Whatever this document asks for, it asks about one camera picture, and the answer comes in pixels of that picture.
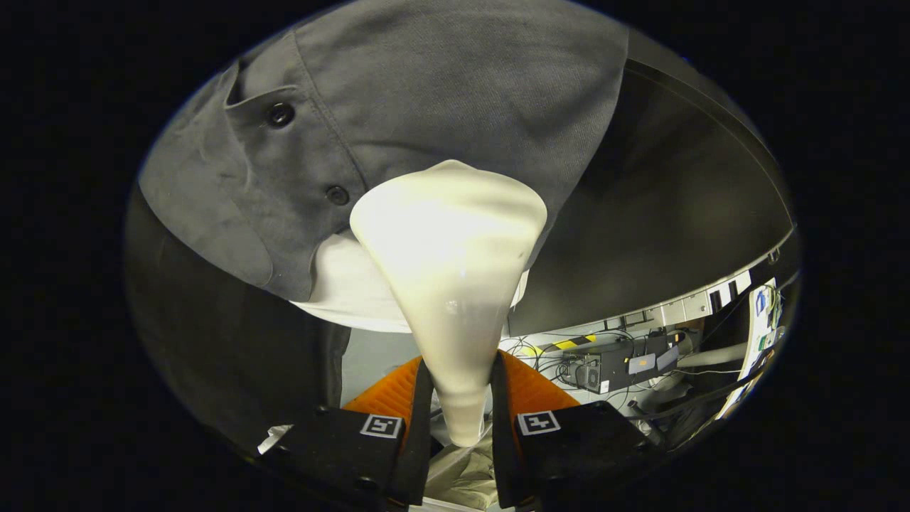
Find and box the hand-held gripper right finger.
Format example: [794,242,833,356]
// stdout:
[489,350,653,510]

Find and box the cluttered white desk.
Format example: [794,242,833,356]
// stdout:
[714,277,786,420]

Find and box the white mannequin torso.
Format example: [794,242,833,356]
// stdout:
[291,231,531,334]

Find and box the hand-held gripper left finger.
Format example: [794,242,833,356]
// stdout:
[257,357,434,511]

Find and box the black electronics box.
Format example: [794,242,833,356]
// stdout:
[567,338,681,395]

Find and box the crumpled clear plastic sheet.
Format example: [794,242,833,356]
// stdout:
[425,423,498,510]

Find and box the white floor tube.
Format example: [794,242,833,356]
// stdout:
[677,343,749,368]

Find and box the yellow black striped cable cover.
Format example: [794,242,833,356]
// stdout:
[523,334,599,356]

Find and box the grey button shirt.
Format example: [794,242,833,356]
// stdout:
[139,0,630,303]

